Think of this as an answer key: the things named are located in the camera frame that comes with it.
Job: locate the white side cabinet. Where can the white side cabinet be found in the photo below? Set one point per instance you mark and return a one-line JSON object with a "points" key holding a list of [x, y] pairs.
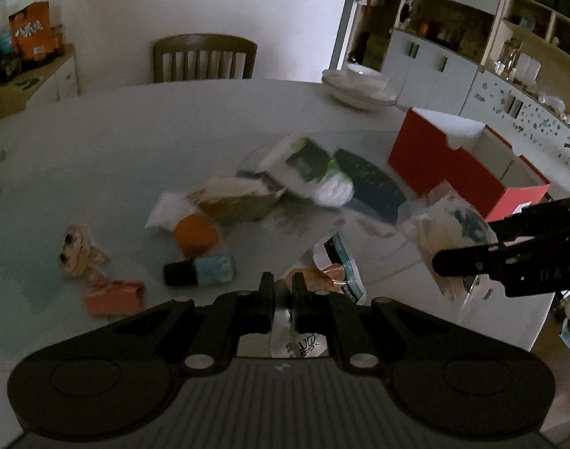
{"points": [[50, 83]]}

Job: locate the cartoon figure toy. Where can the cartoon figure toy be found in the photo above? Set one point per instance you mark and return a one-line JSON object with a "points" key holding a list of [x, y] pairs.
{"points": [[80, 258]]}

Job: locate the small dark blue-label bottle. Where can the small dark blue-label bottle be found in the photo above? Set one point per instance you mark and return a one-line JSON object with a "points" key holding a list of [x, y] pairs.
{"points": [[202, 271]]}

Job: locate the white wall cupboard unit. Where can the white wall cupboard unit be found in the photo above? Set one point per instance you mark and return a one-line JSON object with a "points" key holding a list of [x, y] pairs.
{"points": [[504, 62]]}

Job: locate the dark wooden chair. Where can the dark wooden chair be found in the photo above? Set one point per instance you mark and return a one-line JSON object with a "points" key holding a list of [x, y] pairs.
{"points": [[189, 57]]}

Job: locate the white teal snack wrapper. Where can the white teal snack wrapper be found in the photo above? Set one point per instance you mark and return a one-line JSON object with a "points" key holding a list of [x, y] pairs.
{"points": [[327, 267]]}

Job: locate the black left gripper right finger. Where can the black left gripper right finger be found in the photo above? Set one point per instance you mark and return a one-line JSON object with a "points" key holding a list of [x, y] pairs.
{"points": [[449, 379]]}

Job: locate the white crumpled tissue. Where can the white crumpled tissue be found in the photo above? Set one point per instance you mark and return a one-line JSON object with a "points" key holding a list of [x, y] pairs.
{"points": [[170, 209]]}

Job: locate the red cardboard storage box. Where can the red cardboard storage box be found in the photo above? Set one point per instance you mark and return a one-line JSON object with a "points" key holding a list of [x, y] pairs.
{"points": [[478, 163]]}

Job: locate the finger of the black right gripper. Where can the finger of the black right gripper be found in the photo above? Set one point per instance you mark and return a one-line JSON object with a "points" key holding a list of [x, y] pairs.
{"points": [[486, 259]]}

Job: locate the white green black plastic bag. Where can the white green black plastic bag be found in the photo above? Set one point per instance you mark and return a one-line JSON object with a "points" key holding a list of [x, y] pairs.
{"points": [[303, 168]]}

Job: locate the stacked white plates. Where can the stacked white plates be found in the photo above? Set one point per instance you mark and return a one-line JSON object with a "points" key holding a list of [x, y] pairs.
{"points": [[359, 87]]}

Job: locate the small orange box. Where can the small orange box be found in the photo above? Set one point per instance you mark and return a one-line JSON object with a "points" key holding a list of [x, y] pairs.
{"points": [[115, 298]]}

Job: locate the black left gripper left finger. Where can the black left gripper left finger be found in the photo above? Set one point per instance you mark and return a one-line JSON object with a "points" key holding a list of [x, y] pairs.
{"points": [[117, 379]]}

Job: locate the beige paper package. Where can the beige paper package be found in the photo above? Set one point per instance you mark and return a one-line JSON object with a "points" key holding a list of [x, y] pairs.
{"points": [[235, 199]]}

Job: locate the orange snack bag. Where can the orange snack bag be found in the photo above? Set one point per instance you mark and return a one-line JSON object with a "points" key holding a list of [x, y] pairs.
{"points": [[31, 31]]}

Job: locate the orange round object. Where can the orange round object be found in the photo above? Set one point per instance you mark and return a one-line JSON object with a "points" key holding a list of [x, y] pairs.
{"points": [[195, 235]]}

